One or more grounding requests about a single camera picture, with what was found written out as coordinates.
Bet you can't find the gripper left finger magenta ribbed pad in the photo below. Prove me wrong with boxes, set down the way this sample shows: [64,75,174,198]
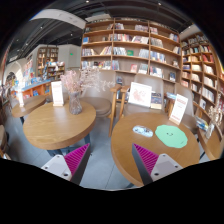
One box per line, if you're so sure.
[42,143,91,185]

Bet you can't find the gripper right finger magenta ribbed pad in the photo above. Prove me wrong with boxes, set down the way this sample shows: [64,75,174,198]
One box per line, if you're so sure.
[132,143,182,185]

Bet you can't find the green round mouse pad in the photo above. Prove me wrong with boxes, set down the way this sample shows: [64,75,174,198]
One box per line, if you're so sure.
[155,125,188,149]

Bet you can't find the round wooden table right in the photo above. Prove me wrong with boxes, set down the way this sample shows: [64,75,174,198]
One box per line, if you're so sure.
[111,112,200,187]

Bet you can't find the round wooden table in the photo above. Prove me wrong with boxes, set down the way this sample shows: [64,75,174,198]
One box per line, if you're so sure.
[111,112,200,187]
[23,102,96,150]

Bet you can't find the round wooden table left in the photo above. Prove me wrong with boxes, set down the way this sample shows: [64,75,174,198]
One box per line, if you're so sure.
[23,102,96,150]

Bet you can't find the glass vase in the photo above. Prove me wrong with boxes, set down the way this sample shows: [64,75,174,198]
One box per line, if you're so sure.
[69,92,82,115]

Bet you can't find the far right wooden table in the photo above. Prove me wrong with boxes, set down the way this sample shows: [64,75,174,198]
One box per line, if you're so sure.
[198,126,222,160]

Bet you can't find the dark book on chair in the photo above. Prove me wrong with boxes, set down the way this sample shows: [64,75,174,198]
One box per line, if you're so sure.
[151,93,162,109]

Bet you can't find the white sign stand right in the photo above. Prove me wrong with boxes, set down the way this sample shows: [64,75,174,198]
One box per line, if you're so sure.
[169,94,188,125]

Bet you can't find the white sign stand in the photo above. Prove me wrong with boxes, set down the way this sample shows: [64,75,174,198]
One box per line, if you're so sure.
[51,81,64,106]
[169,94,188,125]

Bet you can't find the wooden armchair right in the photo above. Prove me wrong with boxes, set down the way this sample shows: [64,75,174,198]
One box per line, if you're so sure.
[119,74,165,117]

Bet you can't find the wooden armchair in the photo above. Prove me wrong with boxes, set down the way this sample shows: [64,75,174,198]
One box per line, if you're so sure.
[81,70,121,136]
[119,74,165,117]

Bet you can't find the white picture book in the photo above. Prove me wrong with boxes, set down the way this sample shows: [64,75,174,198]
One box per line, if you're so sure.
[128,82,152,107]

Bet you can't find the white sign stand left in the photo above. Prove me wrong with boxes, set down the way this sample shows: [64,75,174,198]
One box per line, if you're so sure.
[51,81,64,106]

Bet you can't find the far left wooden table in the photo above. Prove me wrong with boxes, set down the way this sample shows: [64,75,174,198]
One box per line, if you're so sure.
[12,95,46,118]

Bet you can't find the orange display counter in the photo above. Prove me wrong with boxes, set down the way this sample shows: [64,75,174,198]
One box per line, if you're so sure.
[14,80,51,99]

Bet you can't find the wooden armchair left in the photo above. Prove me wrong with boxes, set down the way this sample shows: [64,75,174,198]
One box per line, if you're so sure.
[81,70,121,136]

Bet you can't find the dried pink flower bouquet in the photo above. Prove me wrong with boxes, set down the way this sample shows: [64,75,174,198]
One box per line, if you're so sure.
[60,67,115,93]

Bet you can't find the distant wooden bookshelf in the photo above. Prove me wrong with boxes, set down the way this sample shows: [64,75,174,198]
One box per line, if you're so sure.
[36,47,65,81]

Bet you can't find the right side wooden bookshelf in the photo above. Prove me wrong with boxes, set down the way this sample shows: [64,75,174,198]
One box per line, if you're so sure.
[179,30,224,134]

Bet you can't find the large wooden bookshelf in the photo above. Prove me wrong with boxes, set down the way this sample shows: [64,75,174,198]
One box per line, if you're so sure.
[79,18,184,88]

